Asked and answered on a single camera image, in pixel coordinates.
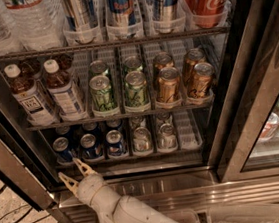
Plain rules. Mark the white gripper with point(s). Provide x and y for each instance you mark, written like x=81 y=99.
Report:
x=88 y=187

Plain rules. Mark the blue pepsi can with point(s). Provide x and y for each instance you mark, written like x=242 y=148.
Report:
x=65 y=131
x=91 y=147
x=64 y=150
x=115 y=144
x=92 y=127
x=116 y=124

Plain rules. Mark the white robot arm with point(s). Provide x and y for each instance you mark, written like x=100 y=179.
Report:
x=110 y=206

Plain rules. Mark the silver can front left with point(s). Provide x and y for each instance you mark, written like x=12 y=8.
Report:
x=142 y=139

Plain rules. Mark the silver can rear left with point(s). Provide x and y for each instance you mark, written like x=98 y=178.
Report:
x=137 y=122

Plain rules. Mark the green can front left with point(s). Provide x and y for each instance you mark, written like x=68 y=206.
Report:
x=102 y=93

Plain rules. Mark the green can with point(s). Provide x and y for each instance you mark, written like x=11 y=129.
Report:
x=102 y=93
x=132 y=63
x=99 y=67
x=136 y=89

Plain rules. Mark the silver can front right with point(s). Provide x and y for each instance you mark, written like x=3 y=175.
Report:
x=166 y=136

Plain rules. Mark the silver can rear right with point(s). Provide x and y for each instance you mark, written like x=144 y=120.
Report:
x=164 y=118

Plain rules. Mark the green can front right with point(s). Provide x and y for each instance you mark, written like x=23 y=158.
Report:
x=136 y=89

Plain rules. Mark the green can rear left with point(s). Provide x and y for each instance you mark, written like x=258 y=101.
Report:
x=99 y=67

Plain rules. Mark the empty white can tray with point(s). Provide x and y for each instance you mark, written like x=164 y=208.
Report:
x=187 y=130

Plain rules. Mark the green can rear right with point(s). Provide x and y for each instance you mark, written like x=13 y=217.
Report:
x=132 y=63

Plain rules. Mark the gold can front left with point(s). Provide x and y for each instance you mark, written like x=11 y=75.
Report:
x=168 y=85

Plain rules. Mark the gold can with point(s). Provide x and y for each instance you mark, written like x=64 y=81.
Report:
x=161 y=60
x=168 y=85
x=200 y=81
x=191 y=58

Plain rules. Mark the gold can rear left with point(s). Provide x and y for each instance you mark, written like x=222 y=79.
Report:
x=161 y=60

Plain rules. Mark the gold can front right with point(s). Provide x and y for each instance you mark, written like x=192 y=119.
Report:
x=200 y=81

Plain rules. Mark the silver blue energy can left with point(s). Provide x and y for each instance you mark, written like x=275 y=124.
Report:
x=81 y=21

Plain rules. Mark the silver blue energy can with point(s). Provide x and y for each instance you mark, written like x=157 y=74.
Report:
x=81 y=21
x=166 y=16

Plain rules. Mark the blue Red Bull can middle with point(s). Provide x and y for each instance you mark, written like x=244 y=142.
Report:
x=122 y=17

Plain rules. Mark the gold can rear right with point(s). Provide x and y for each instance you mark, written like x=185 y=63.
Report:
x=191 y=58

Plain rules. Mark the steel glass fridge door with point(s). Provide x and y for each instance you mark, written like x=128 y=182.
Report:
x=252 y=58

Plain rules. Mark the silver blue energy can right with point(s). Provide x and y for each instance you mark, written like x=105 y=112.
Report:
x=166 y=16

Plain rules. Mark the red can behind glass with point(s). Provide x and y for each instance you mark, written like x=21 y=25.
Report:
x=270 y=127

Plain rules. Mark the brown tea bottle front left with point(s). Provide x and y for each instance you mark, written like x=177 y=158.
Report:
x=31 y=97

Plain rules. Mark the brown tea bottle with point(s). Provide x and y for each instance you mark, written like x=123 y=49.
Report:
x=31 y=67
x=64 y=91
x=64 y=61
x=31 y=97

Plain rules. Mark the brown tea bottle front right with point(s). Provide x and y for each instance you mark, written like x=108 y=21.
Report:
x=64 y=91

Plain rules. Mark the brown tea bottle rear right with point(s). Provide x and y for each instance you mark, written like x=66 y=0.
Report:
x=64 y=61

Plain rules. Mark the brown tea bottle rear left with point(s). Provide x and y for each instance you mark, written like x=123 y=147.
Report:
x=31 y=67

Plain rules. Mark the clear plastic bin right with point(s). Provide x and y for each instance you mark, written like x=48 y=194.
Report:
x=244 y=214

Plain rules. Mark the left fridge door frame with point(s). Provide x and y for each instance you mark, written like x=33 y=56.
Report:
x=18 y=179

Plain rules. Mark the middle wire shelf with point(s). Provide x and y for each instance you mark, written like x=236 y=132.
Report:
x=120 y=116

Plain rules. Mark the wire shelf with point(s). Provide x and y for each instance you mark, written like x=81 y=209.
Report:
x=116 y=44
x=120 y=116

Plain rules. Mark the top wire shelf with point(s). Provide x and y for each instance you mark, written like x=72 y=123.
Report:
x=116 y=44

